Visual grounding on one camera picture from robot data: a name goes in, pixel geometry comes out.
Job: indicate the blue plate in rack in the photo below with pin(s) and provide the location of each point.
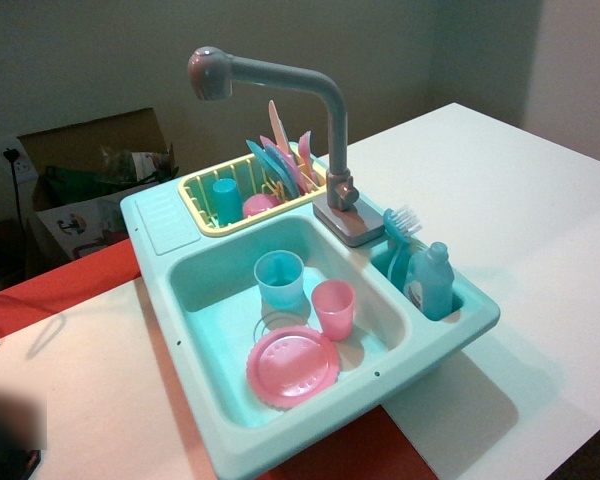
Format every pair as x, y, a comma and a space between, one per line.
275, 171

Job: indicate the wall power socket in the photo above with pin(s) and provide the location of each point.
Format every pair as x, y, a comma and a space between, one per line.
13, 156

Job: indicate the yellow dish rack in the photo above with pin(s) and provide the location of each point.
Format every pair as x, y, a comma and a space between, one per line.
196, 190

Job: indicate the red cloth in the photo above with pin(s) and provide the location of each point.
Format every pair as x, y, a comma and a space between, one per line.
66, 286

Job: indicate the peach toy knife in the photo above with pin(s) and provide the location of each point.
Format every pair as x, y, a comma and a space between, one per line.
284, 146

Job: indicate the pink cup in sink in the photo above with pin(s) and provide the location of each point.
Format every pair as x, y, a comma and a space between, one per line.
334, 301

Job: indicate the pink plate in rack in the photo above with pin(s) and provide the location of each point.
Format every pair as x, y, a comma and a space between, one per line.
282, 155

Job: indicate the pink plate in sink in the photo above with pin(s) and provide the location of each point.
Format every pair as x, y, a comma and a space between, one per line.
289, 365

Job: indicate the blue dish brush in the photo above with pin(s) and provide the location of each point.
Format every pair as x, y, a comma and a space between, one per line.
401, 225

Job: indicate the pink bowl in rack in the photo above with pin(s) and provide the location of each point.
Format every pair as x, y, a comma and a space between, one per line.
259, 203

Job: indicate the blue dish soap bottle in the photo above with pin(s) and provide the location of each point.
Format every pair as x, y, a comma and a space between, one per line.
429, 280

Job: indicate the grey toy faucet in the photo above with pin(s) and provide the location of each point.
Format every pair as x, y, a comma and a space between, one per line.
212, 72

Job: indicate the turquoise toy sink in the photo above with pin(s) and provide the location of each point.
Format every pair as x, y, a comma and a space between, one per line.
211, 314

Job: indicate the pink toy spoon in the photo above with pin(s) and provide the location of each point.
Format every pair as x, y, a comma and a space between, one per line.
304, 150

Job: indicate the blue cup in sink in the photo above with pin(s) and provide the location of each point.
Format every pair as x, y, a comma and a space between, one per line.
279, 275

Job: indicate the cardboard box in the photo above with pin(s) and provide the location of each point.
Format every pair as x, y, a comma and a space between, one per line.
127, 146

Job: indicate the blue cup in rack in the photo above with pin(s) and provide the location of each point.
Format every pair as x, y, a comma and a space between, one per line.
228, 201

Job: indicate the green bag in box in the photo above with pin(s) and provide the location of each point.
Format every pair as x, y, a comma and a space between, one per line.
69, 186

